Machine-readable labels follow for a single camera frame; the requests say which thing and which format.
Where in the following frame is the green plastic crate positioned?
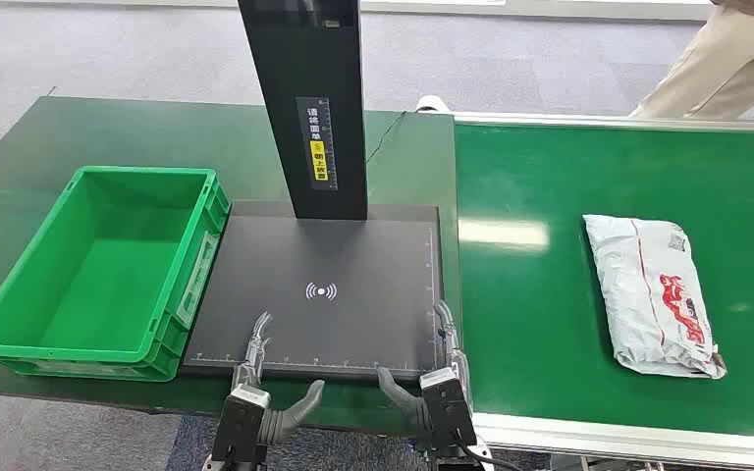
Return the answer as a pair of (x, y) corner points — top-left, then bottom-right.
(0, 165), (232, 384)

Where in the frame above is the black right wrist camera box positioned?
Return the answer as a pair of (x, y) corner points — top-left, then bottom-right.
(418, 367), (480, 457)

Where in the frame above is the thin black cable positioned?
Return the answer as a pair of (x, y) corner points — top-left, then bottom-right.
(364, 110), (408, 166)

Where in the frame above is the silver conveyor frame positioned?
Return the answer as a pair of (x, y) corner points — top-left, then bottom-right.
(450, 111), (754, 471)

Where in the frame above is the black inbound scanner machine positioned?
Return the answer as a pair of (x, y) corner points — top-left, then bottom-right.
(178, 0), (448, 385)

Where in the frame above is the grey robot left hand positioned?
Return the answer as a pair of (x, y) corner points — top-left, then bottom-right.
(230, 310), (328, 447)

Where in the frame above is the green conveyor belt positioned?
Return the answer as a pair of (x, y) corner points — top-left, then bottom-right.
(454, 121), (754, 441)

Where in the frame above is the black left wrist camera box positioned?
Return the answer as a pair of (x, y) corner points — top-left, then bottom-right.
(210, 384), (272, 464)

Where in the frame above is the person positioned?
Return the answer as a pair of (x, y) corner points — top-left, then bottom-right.
(628, 0), (754, 123)

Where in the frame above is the white conveyor end cap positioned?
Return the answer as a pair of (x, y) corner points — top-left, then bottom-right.
(414, 95), (457, 116)

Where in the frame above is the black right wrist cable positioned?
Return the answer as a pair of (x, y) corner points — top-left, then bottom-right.
(450, 437), (514, 471)

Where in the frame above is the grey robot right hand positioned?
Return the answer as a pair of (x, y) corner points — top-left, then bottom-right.
(375, 298), (473, 436)

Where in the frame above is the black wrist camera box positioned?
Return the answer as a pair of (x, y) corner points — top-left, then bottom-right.
(418, 367), (480, 457)
(210, 384), (272, 464)

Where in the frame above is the white plastic mailer package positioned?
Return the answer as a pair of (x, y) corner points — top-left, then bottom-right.
(582, 213), (728, 381)

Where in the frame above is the black yellow label sticker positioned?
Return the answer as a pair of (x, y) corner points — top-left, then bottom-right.
(296, 96), (340, 191)

